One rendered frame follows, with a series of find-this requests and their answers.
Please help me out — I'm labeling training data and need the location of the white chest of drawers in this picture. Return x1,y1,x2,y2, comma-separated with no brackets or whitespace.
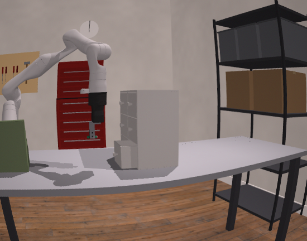
120,90,179,170

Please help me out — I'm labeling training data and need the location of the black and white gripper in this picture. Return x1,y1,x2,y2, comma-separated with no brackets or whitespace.
80,80,107,139

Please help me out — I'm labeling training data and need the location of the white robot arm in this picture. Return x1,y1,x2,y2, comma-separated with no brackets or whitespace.
2,29,112,121

